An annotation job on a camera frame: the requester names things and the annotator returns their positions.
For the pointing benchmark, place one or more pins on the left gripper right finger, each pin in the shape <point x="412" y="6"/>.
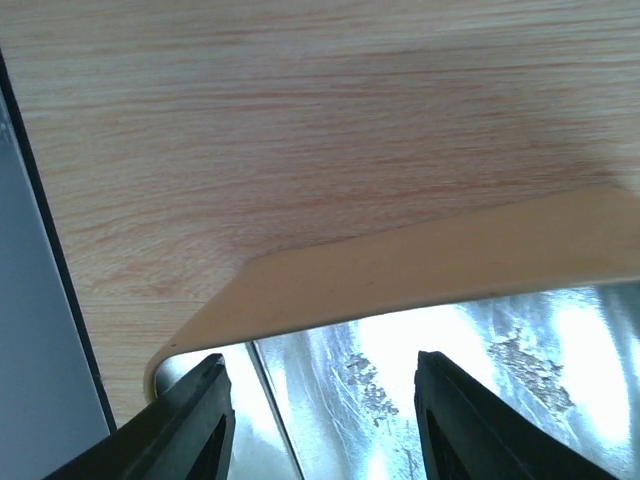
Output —
<point x="467" y="431"/>

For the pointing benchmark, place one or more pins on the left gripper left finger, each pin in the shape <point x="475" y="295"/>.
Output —
<point x="186" y="433"/>

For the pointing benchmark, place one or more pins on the silver gold tin lid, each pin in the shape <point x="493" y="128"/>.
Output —
<point x="538" y="301"/>

